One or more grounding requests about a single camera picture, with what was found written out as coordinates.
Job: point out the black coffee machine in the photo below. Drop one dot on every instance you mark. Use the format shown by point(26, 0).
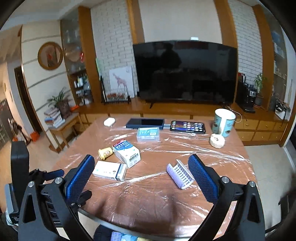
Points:
point(246, 94)

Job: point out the right potted plant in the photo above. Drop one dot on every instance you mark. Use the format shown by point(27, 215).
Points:
point(259, 87)

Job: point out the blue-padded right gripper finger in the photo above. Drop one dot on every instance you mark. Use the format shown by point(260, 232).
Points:
point(247, 221)

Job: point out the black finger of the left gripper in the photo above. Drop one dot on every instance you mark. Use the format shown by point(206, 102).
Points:
point(53, 174)

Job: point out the stack of books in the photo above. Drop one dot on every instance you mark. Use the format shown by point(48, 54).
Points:
point(53, 118)

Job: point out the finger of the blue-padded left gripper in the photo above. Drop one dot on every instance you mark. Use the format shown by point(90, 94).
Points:
point(61, 198)

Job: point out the red white blue medicine box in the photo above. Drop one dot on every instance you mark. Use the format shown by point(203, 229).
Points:
point(127, 153)

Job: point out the white earbuds case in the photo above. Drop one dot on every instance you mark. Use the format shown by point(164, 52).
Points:
point(109, 121)

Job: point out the white teal ceramic mug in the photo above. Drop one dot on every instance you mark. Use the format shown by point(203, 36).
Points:
point(223, 122)

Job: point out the smartphone with lit screen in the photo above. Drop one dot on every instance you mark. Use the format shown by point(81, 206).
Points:
point(187, 127)

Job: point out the round framed wall picture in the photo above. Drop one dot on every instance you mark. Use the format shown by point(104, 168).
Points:
point(50, 56)

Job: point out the glass display shelf cabinet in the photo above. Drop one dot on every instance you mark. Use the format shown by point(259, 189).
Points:
point(74, 59)

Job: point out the small wooden side table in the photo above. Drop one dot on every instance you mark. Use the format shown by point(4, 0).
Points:
point(67, 124)

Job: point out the large black television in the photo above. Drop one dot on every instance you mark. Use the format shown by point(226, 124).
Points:
point(201, 72)

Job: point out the dark blue phone case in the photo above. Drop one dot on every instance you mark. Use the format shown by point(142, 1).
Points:
point(145, 123)

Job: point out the giraffe picture canvas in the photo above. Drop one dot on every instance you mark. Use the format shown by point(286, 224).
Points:
point(122, 78)

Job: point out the potted green plant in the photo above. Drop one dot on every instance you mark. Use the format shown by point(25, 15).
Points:
point(61, 102)

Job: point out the black trash bin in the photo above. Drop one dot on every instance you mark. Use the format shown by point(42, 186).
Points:
point(103, 233)

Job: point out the clear plastic floss box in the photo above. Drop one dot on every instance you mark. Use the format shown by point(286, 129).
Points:
point(148, 134)

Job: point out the floral picture on stand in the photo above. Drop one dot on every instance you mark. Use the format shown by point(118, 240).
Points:
point(116, 96)

